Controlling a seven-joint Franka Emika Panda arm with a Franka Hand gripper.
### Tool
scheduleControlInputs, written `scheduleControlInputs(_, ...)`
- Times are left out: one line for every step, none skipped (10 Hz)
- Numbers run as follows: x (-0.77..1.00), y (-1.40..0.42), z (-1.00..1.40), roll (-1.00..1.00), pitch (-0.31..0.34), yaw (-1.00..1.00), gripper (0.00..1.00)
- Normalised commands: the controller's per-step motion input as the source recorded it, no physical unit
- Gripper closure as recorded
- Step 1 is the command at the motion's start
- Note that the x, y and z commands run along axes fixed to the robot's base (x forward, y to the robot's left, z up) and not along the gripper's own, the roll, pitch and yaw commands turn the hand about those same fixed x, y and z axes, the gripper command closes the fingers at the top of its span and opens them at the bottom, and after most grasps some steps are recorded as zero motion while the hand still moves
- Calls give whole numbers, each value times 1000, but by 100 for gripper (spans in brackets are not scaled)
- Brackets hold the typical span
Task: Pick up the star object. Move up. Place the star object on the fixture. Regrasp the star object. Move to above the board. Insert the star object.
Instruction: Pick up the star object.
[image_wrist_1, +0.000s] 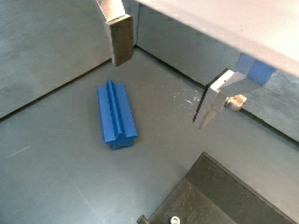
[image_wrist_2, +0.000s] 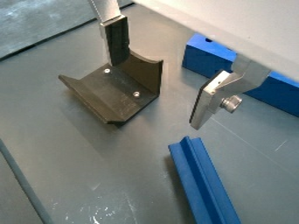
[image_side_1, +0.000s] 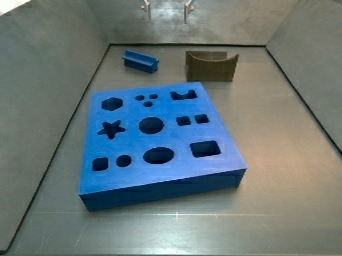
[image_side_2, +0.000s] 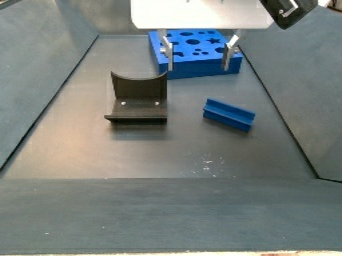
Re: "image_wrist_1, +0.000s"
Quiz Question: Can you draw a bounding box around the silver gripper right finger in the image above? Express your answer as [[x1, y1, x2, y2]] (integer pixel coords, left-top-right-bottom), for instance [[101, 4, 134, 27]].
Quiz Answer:
[[192, 53, 276, 129]]

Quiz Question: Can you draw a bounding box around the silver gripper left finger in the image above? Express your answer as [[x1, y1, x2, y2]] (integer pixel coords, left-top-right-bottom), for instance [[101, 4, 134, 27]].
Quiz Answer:
[[94, 0, 133, 67]]

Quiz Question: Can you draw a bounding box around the blue star prism object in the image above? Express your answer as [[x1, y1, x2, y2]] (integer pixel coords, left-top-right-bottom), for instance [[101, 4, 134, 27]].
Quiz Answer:
[[97, 80, 137, 150]]

